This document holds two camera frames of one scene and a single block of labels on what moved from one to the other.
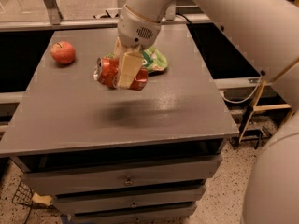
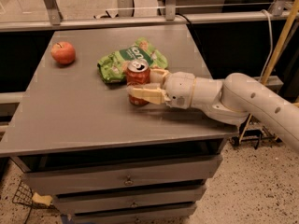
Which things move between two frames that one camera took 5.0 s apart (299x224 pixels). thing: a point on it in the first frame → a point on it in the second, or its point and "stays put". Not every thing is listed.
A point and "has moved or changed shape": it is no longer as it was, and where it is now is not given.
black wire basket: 22,196 stays put
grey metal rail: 90,23 stays put
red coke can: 106,69 has moved or changed shape
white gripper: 136,30 → 178,89
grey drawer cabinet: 110,155 stays put
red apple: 63,52 stays put
